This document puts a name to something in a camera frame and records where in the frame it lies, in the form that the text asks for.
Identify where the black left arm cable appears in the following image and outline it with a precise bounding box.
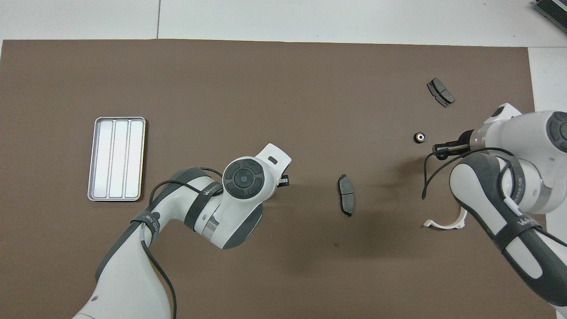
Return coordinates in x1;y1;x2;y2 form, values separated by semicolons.
141;167;223;319

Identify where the brown table mat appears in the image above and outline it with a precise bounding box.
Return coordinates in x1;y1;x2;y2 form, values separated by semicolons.
0;39;558;319

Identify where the dark grey brake pad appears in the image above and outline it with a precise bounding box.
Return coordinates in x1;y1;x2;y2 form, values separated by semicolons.
338;174;356;217
427;78;456;108

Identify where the dark grey ribbed device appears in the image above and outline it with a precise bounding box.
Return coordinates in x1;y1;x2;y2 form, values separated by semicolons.
534;0;567;28

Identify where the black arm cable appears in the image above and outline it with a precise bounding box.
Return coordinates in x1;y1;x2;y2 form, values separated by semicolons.
422;148;517;200
141;167;223;319

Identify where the white curved plastic bracket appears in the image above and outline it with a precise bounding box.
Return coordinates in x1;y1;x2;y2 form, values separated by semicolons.
423;208;469;230

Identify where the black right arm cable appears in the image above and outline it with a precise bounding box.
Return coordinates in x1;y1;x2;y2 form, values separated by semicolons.
422;148;517;200

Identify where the silver metal tray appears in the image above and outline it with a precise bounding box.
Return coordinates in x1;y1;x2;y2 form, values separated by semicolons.
87;117;147;202

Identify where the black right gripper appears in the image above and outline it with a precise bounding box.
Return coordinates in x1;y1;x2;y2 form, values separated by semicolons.
433;129;476;157

